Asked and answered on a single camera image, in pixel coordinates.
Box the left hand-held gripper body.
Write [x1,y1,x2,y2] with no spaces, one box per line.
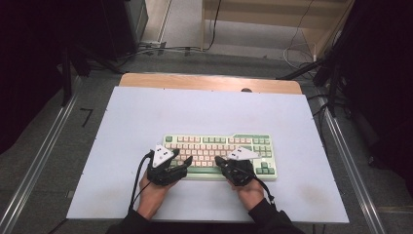
[146,143,188,187]

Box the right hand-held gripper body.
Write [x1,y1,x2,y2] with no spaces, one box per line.
[222,146,261,187]

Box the green and cream keyboard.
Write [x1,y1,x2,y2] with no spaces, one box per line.
[161,133,280,181]

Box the person's right hand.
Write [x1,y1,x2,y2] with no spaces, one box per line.
[228,177,266,213]

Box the person's left hand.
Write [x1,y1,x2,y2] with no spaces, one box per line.
[137,171,178,220]

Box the white table cover sheet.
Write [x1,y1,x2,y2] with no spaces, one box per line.
[66,86,350,224]

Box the wooden table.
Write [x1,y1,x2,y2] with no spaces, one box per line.
[119,72,304,96]

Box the grey power strip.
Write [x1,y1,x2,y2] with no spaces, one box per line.
[139,40,168,50]

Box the black tripod stand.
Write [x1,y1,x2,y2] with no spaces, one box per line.
[276,58,346,119]

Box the black metal stand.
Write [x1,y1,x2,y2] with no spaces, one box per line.
[59,45,74,107]

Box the black cabinet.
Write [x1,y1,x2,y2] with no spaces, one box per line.
[96,0,149,62]

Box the light wooden shelf unit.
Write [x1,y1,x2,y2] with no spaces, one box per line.
[199,0,356,61]

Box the dark curtain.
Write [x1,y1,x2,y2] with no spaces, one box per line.
[337,0,413,196]
[0,0,109,154]

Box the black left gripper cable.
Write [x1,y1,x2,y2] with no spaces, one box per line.
[128,149,156,213]

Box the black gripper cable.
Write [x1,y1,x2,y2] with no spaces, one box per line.
[252,175,278,207]
[128,149,156,213]

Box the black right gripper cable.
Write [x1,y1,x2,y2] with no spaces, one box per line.
[252,175,278,207]

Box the metal floor rail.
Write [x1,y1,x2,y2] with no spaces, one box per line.
[0,93,80,234]
[316,97,388,234]

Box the white floor cable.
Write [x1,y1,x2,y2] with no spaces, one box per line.
[282,42,318,71]

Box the black hanging cable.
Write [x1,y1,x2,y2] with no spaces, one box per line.
[206,0,223,52]

